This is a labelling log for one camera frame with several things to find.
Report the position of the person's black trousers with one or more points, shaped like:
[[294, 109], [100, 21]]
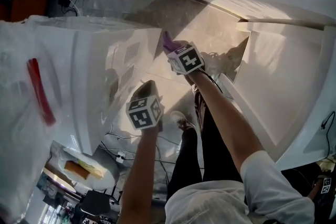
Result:
[[210, 154]]

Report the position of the white sink cabinet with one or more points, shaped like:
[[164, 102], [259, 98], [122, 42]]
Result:
[[275, 81]]

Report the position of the black chair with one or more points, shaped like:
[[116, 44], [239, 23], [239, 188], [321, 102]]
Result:
[[95, 202]]

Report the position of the white power strip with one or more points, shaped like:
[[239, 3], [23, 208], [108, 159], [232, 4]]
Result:
[[120, 157]]

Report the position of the purple fleece cloth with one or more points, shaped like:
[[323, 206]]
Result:
[[169, 43]]

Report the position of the plastic-wrapped clear water bottle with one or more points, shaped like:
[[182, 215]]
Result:
[[21, 112]]

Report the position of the white water dispenser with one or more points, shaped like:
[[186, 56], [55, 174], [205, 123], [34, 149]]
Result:
[[92, 73]]

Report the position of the person's white t-shirt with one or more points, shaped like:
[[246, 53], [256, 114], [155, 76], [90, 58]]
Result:
[[223, 204]]

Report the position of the white bean bag chair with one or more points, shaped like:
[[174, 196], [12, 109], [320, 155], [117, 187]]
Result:
[[102, 181]]

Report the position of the another person's forearm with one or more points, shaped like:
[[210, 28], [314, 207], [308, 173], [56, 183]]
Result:
[[315, 191]]

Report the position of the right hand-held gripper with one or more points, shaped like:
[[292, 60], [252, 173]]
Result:
[[187, 59]]

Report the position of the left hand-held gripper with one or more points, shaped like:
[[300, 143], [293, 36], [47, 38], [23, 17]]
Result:
[[144, 112]]

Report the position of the yellow cloth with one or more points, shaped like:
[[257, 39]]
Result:
[[92, 169]]

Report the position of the round wooden table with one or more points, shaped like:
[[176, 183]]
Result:
[[57, 178]]

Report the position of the person's left forearm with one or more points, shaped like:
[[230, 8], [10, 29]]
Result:
[[139, 170]]

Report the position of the orange pillow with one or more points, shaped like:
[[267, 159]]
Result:
[[76, 169]]

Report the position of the person's left shoe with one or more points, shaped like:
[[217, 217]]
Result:
[[182, 119]]

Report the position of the person's right forearm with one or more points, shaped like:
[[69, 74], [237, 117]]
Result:
[[225, 123]]

